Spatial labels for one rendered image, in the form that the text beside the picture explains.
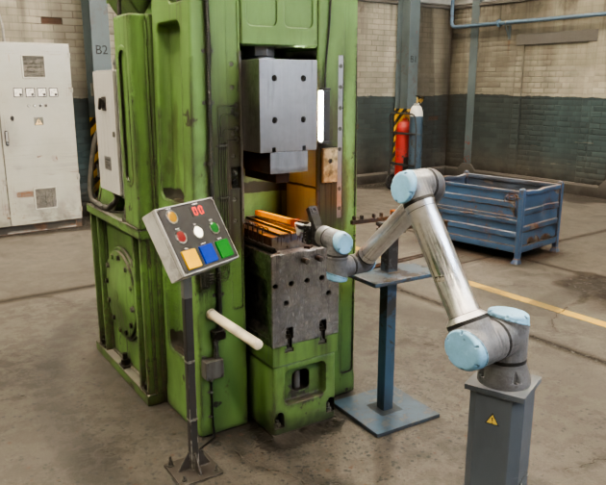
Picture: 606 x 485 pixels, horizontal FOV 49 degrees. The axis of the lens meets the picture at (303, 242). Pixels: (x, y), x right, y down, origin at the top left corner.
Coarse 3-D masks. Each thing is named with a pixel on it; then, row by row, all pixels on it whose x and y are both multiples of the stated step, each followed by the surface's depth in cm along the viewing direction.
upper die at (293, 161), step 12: (252, 156) 304; (264, 156) 295; (276, 156) 292; (288, 156) 296; (300, 156) 299; (252, 168) 306; (264, 168) 296; (276, 168) 294; (288, 168) 297; (300, 168) 301
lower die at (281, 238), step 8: (248, 216) 338; (256, 216) 338; (264, 224) 322; (272, 224) 318; (288, 224) 321; (256, 232) 310; (264, 232) 310; (272, 232) 306; (280, 232) 306; (288, 232) 305; (256, 240) 311; (264, 240) 305; (272, 240) 300; (280, 240) 302; (288, 240) 304; (296, 240) 307; (304, 240) 310; (280, 248) 303; (288, 248) 305
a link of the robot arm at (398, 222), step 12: (432, 168) 242; (396, 216) 261; (384, 228) 268; (396, 228) 263; (372, 240) 274; (384, 240) 269; (360, 252) 281; (372, 252) 276; (360, 264) 282; (372, 264) 283
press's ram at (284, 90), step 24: (264, 72) 281; (288, 72) 287; (312, 72) 294; (264, 96) 283; (288, 96) 289; (312, 96) 296; (264, 120) 285; (288, 120) 292; (312, 120) 299; (264, 144) 288; (288, 144) 294; (312, 144) 301
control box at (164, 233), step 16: (160, 208) 251; (176, 208) 257; (192, 208) 264; (208, 208) 271; (160, 224) 248; (176, 224) 254; (192, 224) 260; (208, 224) 267; (160, 240) 249; (176, 240) 250; (192, 240) 257; (208, 240) 264; (160, 256) 251; (176, 256) 247; (176, 272) 248; (192, 272) 250
